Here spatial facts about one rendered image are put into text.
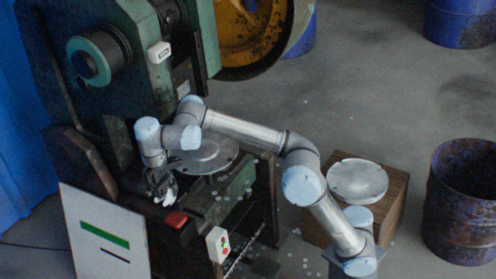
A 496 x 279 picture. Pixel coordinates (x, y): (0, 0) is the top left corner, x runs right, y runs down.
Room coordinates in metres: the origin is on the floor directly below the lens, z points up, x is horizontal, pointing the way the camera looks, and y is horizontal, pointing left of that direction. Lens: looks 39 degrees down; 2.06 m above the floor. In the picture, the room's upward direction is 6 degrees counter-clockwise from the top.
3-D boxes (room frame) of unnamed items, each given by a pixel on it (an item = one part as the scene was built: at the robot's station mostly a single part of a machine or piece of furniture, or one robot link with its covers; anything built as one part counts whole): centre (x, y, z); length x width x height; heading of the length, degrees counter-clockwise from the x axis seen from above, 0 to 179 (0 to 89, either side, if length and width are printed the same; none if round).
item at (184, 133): (1.19, 0.20, 1.14); 0.11 x 0.11 x 0.08; 80
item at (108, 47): (1.42, 0.44, 1.31); 0.22 x 0.12 x 0.22; 55
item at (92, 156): (1.47, 0.55, 0.45); 0.92 x 0.12 x 0.90; 55
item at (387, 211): (1.69, -0.50, 0.18); 0.40 x 0.38 x 0.35; 53
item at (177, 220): (1.21, 0.29, 0.72); 0.07 x 0.06 x 0.08; 55
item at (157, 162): (1.19, 0.30, 1.07); 0.08 x 0.08 x 0.05
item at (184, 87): (1.59, 0.25, 1.04); 0.17 x 0.15 x 0.30; 55
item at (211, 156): (1.54, 0.18, 0.78); 0.29 x 0.29 x 0.01
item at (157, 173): (1.19, 0.30, 0.99); 0.09 x 0.08 x 0.12; 145
